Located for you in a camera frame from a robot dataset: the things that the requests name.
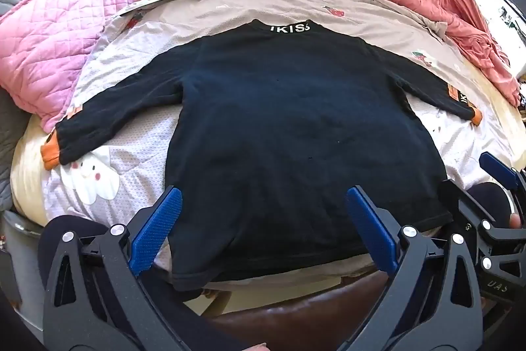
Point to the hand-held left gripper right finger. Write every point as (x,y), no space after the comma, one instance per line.
(372,229)

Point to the person's left hand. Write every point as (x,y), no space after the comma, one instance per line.
(255,347)

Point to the beige printed blanket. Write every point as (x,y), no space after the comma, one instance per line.
(246,5)

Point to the pink quilted pillow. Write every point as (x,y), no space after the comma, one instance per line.
(49,38)

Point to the brown leather bed frame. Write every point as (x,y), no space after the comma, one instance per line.
(296,305)

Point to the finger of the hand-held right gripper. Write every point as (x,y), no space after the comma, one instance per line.
(464,203)
(499,170)

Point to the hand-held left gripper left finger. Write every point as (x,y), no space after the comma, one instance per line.
(158,231)

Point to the black sweater with orange cuffs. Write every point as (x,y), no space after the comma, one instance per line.
(287,129)

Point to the person's right hand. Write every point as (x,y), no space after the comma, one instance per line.
(515,220)

